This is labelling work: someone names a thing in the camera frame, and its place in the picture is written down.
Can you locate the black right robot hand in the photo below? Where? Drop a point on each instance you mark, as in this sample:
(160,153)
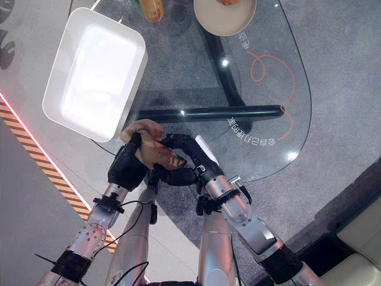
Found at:
(190,155)

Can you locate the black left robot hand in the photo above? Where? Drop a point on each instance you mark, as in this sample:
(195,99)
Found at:
(125,169)

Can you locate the beige stained cloth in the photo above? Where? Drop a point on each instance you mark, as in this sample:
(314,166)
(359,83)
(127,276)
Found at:
(154,146)

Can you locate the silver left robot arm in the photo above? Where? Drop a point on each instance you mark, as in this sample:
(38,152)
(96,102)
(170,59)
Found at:
(89,229)

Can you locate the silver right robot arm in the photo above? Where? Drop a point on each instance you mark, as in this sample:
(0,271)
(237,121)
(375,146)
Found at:
(253,226)

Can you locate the white rectangular plastic basket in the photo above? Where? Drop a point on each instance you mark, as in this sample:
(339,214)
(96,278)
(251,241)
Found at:
(95,73)

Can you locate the silver left robot leg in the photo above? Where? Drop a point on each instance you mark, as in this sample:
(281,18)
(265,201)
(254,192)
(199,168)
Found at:
(131,238)

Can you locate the silver robot leg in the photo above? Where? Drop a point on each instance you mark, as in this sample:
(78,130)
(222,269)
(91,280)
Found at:
(215,250)
(131,238)

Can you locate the silver right robot leg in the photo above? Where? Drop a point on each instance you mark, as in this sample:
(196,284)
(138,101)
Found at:
(215,250)

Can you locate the beige round plate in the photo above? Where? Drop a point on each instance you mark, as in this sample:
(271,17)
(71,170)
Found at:
(224,16)

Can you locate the orange drink bottle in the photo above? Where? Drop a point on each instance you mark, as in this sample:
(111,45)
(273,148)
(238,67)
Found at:
(151,10)

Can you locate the orange food on plate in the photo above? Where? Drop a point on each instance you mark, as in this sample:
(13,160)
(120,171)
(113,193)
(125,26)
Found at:
(227,1)

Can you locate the white sofa cushion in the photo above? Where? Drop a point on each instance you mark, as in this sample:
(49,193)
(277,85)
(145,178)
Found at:
(361,241)

